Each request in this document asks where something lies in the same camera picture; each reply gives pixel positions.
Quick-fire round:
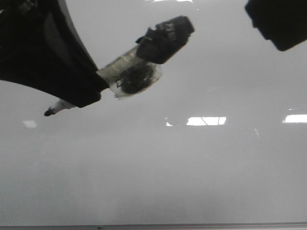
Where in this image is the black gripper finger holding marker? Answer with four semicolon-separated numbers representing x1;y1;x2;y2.
0;0;108;108

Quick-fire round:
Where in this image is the white whiteboard with aluminium frame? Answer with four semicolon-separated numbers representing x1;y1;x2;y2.
0;0;307;225

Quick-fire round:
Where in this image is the white marker with black cap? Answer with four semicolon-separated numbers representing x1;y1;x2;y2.
44;16;194;116

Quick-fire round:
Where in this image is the clear tape wad on marker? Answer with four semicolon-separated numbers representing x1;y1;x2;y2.
96;45;162;100

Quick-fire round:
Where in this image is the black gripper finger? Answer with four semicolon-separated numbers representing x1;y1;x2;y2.
245;0;307;51

